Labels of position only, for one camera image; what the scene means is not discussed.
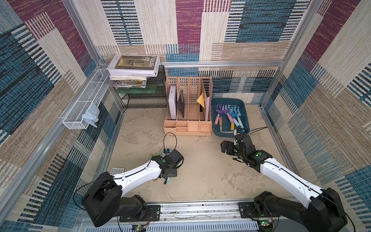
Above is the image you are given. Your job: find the light blue fork rake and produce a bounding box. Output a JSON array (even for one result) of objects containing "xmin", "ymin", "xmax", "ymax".
[{"xmin": 234, "ymin": 106, "xmax": 244, "ymax": 129}]

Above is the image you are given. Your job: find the blue rake yellow handle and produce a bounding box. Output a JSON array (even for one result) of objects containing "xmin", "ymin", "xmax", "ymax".
[{"xmin": 228, "ymin": 106, "xmax": 235, "ymax": 131}]

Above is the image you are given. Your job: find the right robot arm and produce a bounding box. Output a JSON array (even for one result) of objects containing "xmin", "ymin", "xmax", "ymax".
[{"xmin": 220, "ymin": 133, "xmax": 348, "ymax": 232}]

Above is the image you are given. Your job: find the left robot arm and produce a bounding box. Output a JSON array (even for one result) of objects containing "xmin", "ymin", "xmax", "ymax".
[{"xmin": 82, "ymin": 149, "xmax": 184, "ymax": 227}]

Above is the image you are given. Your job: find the dark teal storage box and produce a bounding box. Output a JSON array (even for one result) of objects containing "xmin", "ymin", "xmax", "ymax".
[{"xmin": 211, "ymin": 98, "xmax": 250, "ymax": 138}]

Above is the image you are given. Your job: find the white remote keypad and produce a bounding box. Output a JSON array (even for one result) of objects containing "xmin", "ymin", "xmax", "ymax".
[{"xmin": 110, "ymin": 167, "xmax": 125, "ymax": 175}]

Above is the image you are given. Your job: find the dark thin book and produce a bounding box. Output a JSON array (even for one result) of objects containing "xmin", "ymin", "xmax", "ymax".
[{"xmin": 177, "ymin": 90, "xmax": 185, "ymax": 118}]

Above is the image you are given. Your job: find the white book in organizer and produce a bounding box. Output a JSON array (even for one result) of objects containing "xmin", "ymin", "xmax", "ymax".
[{"xmin": 168, "ymin": 86, "xmax": 177, "ymax": 120}]

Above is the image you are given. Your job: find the pink plastic desk organizer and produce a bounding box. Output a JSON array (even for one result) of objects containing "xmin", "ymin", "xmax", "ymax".
[{"xmin": 163, "ymin": 77, "xmax": 213, "ymax": 136}]

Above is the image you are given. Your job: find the white crumpled cloth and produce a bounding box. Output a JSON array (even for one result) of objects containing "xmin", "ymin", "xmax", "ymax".
[{"xmin": 81, "ymin": 102, "xmax": 100, "ymax": 128}]

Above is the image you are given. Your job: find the stack of books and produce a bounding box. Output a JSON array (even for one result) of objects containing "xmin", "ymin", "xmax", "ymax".
[{"xmin": 105, "ymin": 54, "xmax": 160, "ymax": 88}]

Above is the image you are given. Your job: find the green trowel wooden handle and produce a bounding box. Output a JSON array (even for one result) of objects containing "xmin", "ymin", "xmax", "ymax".
[{"xmin": 218, "ymin": 117, "xmax": 223, "ymax": 132}]

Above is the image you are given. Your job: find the purple shovel pink handle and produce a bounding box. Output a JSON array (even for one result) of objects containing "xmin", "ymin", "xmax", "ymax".
[{"xmin": 214, "ymin": 104, "xmax": 224, "ymax": 125}]

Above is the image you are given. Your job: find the black mesh wire shelf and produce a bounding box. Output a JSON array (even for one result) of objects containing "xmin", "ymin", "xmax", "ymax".
[{"xmin": 116, "ymin": 66, "xmax": 167, "ymax": 109}]

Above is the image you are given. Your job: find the white wire wall basket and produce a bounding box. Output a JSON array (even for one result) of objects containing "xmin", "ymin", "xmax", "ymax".
[{"xmin": 63, "ymin": 69, "xmax": 109, "ymax": 130}]

